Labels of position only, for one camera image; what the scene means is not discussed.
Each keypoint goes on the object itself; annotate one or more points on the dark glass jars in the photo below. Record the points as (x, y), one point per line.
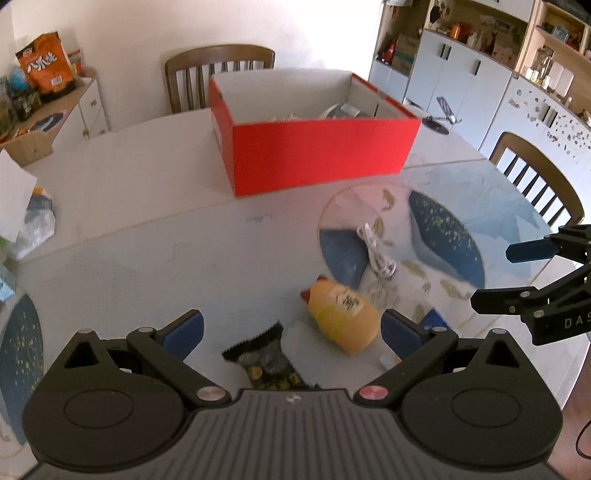
(21, 104)

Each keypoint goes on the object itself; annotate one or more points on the red label jar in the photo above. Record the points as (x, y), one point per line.
(75, 62)

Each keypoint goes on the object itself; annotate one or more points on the white side cabinet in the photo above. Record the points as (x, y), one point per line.
(94, 115)

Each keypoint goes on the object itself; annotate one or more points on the black snack packet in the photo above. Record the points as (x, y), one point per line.
(268, 360)

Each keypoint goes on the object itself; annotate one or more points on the orange bottle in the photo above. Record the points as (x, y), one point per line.
(456, 30)

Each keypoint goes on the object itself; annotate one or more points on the cardboard box with green print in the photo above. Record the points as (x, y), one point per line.
(405, 53)

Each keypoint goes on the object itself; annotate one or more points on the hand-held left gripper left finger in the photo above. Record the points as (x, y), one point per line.
(184, 334)

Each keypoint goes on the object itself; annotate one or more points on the white grey snack packet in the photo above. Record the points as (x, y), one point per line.
(344, 110)

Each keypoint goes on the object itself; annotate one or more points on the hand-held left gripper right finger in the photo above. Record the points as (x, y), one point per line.
(399, 334)

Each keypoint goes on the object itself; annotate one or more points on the orange snack bag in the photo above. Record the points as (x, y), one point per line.
(46, 69)

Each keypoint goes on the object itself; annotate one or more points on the brown wooden chair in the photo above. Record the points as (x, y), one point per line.
(217, 53)
(521, 147)

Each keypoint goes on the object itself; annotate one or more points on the round blue coaster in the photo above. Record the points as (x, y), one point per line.
(46, 121)

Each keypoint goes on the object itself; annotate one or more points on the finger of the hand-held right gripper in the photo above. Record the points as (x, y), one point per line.
(498, 300)
(528, 251)

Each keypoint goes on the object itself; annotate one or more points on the small blue packet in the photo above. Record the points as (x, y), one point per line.
(436, 318)

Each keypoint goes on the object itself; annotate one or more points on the red cardboard box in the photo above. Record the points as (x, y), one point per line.
(314, 152)

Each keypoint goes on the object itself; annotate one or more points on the clear plastic bag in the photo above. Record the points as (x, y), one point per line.
(37, 226)

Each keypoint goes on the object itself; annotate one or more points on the light blue wall cabinet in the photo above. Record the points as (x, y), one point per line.
(461, 87)

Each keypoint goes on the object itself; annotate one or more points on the red bag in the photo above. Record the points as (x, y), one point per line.
(388, 51)

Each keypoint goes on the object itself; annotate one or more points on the dark blue speckled placemat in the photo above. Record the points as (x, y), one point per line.
(21, 369)

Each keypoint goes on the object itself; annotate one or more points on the white tissue paper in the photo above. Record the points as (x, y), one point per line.
(14, 194)

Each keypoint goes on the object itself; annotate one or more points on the black base phone stand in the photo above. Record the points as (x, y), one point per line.
(436, 124)

